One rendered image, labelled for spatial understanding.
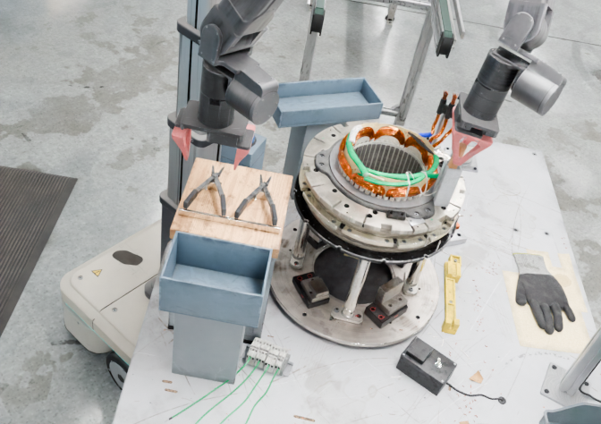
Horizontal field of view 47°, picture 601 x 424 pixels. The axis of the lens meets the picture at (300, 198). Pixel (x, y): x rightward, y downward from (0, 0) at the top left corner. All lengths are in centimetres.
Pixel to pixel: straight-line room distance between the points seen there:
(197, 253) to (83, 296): 97
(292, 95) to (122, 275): 88
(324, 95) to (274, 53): 215
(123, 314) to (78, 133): 122
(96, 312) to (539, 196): 130
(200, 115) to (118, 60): 251
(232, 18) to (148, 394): 70
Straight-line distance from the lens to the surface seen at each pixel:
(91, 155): 301
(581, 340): 166
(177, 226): 120
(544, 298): 167
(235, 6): 98
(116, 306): 211
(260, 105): 100
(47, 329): 241
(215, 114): 108
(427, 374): 139
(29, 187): 287
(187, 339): 126
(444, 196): 129
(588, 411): 147
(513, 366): 154
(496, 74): 115
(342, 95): 165
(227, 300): 113
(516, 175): 201
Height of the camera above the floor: 192
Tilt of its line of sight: 42 degrees down
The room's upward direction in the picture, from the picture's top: 12 degrees clockwise
